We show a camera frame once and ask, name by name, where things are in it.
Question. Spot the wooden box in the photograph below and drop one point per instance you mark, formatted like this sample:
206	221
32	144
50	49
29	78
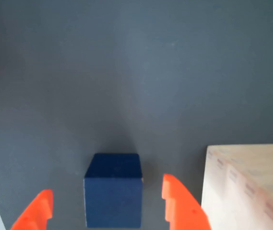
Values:
246	191

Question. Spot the blue cube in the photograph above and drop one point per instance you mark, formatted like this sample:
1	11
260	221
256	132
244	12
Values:
113	198

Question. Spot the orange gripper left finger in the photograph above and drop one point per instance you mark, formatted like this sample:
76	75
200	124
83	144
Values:
36	213

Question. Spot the dark grey mat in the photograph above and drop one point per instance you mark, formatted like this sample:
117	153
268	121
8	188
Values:
126	72

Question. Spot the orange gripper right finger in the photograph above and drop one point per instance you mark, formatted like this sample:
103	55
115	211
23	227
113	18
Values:
184	208

